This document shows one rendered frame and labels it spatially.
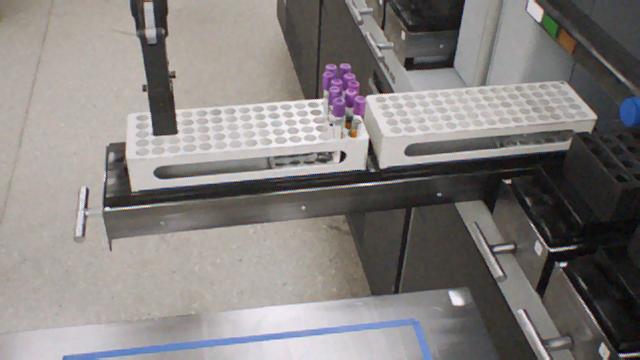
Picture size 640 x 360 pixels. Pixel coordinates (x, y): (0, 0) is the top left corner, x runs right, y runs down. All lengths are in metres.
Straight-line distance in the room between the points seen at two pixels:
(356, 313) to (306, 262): 1.20
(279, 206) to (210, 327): 0.24
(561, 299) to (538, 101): 0.30
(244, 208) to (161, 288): 1.01
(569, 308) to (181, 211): 0.47
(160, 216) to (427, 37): 0.63
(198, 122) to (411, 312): 0.37
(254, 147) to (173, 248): 1.15
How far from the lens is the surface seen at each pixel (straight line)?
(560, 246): 0.86
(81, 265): 1.97
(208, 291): 1.84
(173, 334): 0.70
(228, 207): 0.87
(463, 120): 0.92
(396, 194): 0.91
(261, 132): 0.87
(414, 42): 1.27
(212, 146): 0.84
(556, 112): 0.98
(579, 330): 0.81
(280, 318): 0.70
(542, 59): 1.06
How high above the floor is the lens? 1.36
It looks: 39 degrees down
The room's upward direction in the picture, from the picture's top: 3 degrees clockwise
